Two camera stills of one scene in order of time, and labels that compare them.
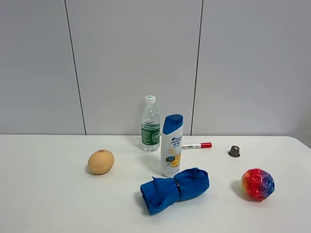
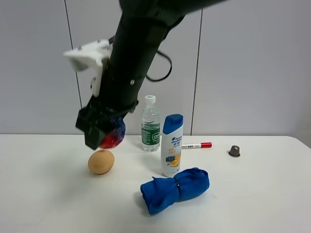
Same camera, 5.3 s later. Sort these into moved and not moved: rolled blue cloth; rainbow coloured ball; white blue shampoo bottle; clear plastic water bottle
Moved: rainbow coloured ball
Not moved: clear plastic water bottle; rolled blue cloth; white blue shampoo bottle
